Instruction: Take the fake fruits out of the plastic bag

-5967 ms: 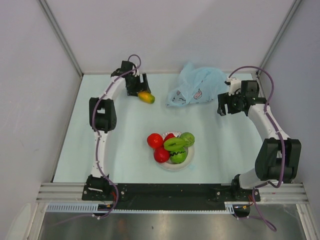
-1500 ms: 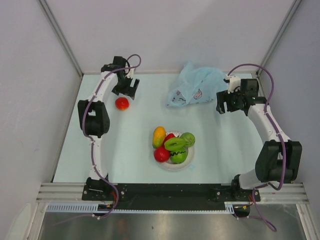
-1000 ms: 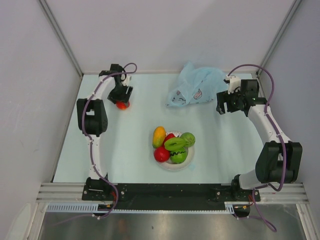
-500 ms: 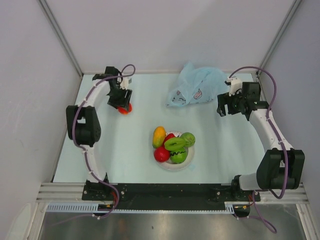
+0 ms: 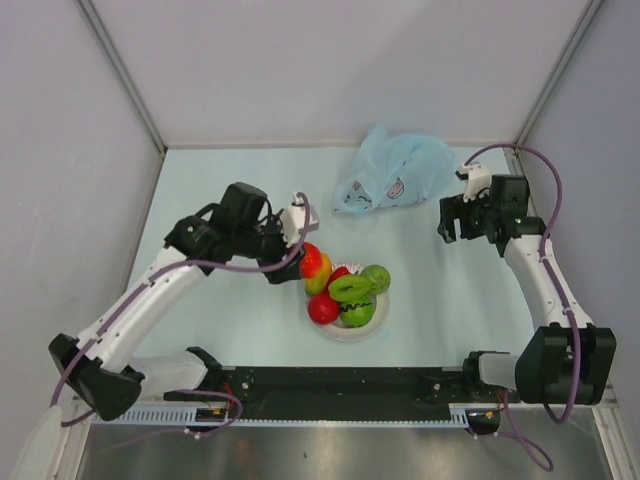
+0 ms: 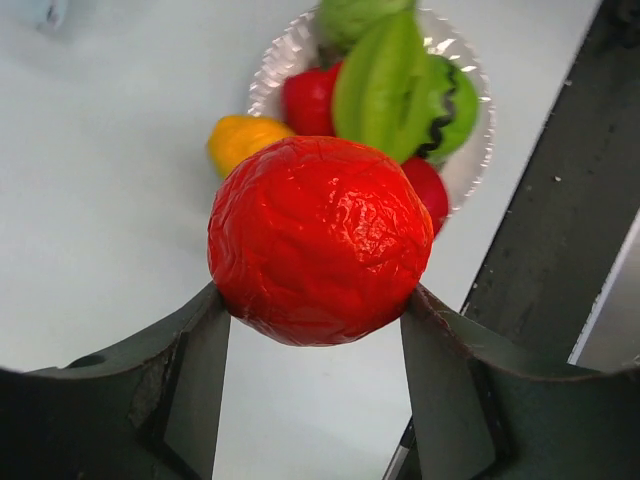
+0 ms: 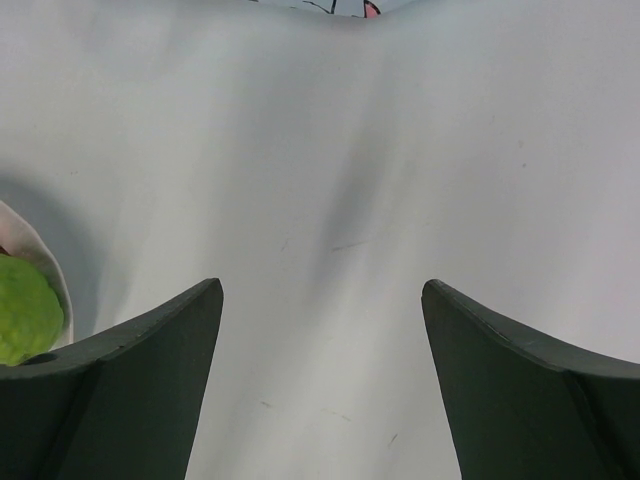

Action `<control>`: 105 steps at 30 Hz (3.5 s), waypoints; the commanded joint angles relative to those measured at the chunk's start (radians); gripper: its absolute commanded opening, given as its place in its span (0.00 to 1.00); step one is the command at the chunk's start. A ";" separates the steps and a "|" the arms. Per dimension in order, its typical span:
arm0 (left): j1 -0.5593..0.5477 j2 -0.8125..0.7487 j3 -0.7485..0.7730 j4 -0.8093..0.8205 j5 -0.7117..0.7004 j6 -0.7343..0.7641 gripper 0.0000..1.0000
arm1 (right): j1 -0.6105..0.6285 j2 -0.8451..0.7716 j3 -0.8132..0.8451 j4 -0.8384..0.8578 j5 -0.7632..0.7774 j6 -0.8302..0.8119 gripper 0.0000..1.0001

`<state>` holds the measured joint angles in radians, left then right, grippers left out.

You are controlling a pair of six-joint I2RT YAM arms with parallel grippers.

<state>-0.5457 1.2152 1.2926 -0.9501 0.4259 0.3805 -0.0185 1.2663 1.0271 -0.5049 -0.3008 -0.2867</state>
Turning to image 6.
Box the red apple toy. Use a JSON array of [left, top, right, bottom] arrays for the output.
[[401, 157, 450, 236]]

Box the orange red tomato toy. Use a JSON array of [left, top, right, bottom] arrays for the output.
[[207, 136, 434, 347]]

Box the yellow orange mango toy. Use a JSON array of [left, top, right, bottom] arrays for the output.
[[206, 115, 295, 179]]

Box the small green lime toy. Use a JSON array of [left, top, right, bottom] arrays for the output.
[[332, 9, 433, 164]]

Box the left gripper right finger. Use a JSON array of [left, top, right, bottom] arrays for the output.
[[401, 287, 639, 479]]

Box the green watermelon toy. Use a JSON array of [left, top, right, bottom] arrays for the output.
[[415, 55, 479, 164]]

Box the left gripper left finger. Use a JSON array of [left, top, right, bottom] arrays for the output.
[[1, 285, 230, 479]]

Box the green custard apple toy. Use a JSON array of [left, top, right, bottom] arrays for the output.
[[315, 0, 416, 51]]

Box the white paper plate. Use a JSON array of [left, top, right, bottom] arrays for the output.
[[247, 6, 495, 213]]

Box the light blue plastic bag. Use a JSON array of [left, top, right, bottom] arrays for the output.
[[31, 0, 69, 32]]

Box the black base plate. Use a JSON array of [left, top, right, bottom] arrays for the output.
[[386, 1, 639, 479]]

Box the red bell pepper toy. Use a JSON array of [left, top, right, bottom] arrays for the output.
[[281, 62, 342, 136]]

